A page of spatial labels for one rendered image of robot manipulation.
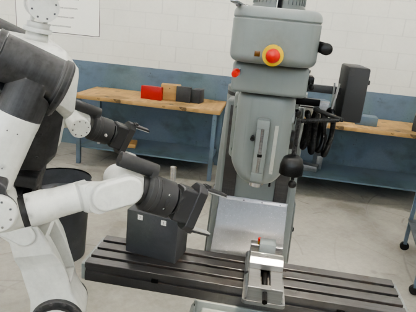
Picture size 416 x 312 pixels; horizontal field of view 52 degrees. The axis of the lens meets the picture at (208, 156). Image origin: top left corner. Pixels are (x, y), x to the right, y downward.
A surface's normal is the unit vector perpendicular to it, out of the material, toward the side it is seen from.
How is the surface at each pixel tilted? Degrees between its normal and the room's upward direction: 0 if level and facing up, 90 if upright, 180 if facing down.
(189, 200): 86
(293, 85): 90
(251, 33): 90
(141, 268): 0
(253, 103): 90
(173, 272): 0
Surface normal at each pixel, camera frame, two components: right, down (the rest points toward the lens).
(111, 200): 0.42, 0.23
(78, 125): 0.49, 0.44
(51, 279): 0.16, 0.30
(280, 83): -0.14, 0.28
